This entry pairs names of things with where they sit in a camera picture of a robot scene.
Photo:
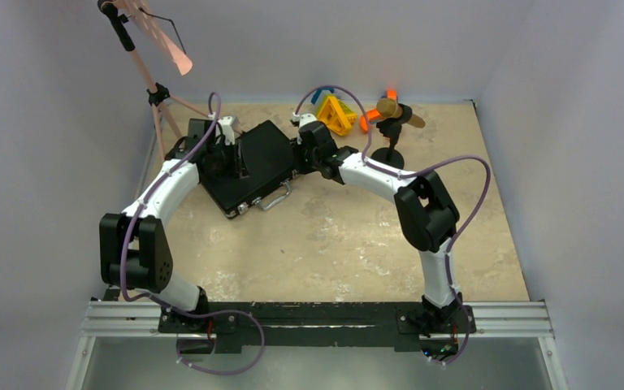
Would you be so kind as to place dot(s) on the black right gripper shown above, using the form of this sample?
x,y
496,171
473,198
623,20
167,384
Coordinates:
x,y
297,145

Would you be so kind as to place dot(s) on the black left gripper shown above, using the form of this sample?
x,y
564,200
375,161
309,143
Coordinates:
x,y
237,167

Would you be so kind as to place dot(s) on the black poker chip case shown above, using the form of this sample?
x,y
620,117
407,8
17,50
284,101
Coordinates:
x,y
269,159

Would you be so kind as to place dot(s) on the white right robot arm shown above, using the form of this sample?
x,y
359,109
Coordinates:
x,y
426,212

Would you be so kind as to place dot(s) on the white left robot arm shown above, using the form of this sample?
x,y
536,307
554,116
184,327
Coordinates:
x,y
134,250

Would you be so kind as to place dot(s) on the yellow triangular toy block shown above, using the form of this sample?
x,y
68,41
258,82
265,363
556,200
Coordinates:
x,y
336,115

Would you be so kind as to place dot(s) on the blue angled toy piece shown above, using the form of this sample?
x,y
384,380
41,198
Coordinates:
x,y
318,93

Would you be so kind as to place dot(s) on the orange curved toy track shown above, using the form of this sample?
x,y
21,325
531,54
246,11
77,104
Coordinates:
x,y
372,116

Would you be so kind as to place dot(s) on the brown wooden microphone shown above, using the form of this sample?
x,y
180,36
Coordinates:
x,y
391,109

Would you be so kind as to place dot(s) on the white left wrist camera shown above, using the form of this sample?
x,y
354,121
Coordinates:
x,y
227,129

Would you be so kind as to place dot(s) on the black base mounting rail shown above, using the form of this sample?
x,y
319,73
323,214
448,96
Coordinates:
x,y
399,325

